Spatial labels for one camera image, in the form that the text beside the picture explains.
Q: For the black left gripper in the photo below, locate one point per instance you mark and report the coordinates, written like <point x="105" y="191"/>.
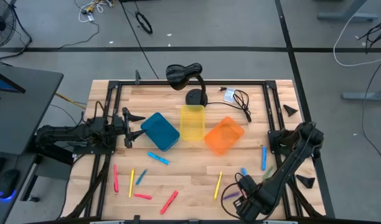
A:
<point x="128" y="127"/>

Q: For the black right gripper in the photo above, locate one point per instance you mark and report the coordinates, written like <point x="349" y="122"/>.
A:
<point x="251" y="203"/>

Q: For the purple marker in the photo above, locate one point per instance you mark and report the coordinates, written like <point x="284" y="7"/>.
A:
<point x="231" y="196"/>

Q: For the light blue highlighter marker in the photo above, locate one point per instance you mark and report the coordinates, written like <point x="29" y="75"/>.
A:
<point x="158" y="158"/>
<point x="264" y="158"/>
<point x="243" y="171"/>

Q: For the green marker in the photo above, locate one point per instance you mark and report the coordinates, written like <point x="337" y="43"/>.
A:
<point x="267" y="173"/>

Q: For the yellow marker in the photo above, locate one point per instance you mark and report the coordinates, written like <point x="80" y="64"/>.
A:
<point x="131" y="183"/>
<point x="218" y="185"/>

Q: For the slim blue marker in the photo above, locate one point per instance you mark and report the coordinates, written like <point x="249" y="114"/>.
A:
<point x="141" y="177"/>

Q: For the short pink marker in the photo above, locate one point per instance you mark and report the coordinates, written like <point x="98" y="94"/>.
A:
<point x="142" y="196"/>

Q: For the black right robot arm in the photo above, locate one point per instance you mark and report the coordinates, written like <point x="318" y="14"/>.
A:
<point x="296" y="146"/>

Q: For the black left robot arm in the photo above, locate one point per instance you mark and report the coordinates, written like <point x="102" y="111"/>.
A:
<point x="63" y="133"/>

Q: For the blue plastic bin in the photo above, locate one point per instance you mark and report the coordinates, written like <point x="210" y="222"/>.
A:
<point x="160" y="132"/>

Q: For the black table clamp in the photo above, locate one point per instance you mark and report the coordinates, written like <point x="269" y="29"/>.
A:
<point x="136" y="217"/>
<point x="137" y="77"/>

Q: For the yellow plastic bin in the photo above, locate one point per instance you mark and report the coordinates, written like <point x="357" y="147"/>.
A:
<point x="192" y="123"/>

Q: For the black desk lamp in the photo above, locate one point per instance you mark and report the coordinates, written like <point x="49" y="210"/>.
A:
<point x="181" y="76"/>

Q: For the orange plastic bin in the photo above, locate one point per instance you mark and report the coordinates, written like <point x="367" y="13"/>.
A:
<point x="224" y="136"/>

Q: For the black office desk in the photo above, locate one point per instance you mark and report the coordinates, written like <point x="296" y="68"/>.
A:
<point x="28" y="118"/>

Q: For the computer monitor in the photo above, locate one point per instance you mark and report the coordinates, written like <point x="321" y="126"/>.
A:
<point x="3" y="84"/>

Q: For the black computer mouse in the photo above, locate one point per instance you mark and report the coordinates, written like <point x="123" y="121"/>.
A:
<point x="8" y="183"/>

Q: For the dark side desk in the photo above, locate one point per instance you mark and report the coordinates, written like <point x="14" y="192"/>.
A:
<point x="10" y="211"/>

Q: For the grey desk foot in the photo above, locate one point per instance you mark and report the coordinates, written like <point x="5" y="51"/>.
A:
<point x="346" y="17"/>
<point x="365" y="96"/>

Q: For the black floor fan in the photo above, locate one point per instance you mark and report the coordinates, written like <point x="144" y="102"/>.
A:
<point x="0" y="31"/>

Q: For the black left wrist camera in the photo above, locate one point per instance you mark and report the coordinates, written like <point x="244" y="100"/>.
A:
<point x="117" y="123"/>

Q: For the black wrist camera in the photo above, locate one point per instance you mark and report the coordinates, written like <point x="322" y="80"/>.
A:
<point x="248" y="183"/>
<point x="117" y="123"/>

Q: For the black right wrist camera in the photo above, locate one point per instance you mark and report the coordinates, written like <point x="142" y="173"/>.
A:
<point x="248" y="183"/>

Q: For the silver edge bracket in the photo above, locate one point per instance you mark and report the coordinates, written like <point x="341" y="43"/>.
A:
<point x="279" y="222"/>
<point x="106" y="222"/>

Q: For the black triangular bracket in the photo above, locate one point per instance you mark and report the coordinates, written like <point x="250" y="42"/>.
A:
<point x="290" y="111"/>
<point x="306" y="182"/>

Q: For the black aluminium table frame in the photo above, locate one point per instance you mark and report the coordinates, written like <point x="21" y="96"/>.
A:
<point x="228" y="82"/>

